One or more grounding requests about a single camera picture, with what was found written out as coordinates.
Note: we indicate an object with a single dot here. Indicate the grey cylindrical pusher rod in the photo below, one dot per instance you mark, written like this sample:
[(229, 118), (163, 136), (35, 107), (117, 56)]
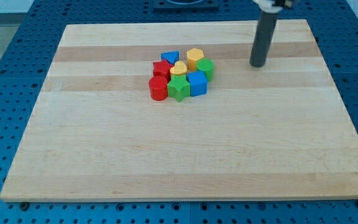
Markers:
[(263, 38)]

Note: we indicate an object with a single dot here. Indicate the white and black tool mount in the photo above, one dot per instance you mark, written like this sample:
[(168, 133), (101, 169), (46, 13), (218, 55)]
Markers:
[(275, 5)]

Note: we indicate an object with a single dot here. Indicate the green star block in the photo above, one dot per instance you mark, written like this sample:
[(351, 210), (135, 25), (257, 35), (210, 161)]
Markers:
[(179, 87)]

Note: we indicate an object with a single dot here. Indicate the red star block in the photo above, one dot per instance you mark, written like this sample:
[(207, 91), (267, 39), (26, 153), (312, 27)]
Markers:
[(162, 68)]

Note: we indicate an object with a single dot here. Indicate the green cylinder block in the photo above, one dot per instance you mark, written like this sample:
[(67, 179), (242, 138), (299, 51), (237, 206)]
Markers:
[(207, 66)]

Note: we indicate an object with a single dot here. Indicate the yellow hexagon block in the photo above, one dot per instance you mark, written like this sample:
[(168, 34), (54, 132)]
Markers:
[(193, 56)]

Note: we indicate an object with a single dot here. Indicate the blue cube block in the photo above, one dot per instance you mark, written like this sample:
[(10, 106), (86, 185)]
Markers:
[(198, 83)]

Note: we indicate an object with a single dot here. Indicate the yellow heart block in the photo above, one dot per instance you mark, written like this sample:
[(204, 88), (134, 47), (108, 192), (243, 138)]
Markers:
[(179, 68)]

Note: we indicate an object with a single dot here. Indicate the blue triangle block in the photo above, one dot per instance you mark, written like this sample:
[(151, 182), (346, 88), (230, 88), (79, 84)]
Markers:
[(172, 57)]

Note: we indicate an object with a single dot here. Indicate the red cylinder block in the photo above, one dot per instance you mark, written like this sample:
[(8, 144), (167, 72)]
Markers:
[(158, 88)]

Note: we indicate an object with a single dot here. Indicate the wooden board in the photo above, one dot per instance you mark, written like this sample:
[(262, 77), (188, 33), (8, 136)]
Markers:
[(279, 132)]

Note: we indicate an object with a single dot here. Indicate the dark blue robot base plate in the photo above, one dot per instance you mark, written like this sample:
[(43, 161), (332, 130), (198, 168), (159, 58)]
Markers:
[(164, 5)]

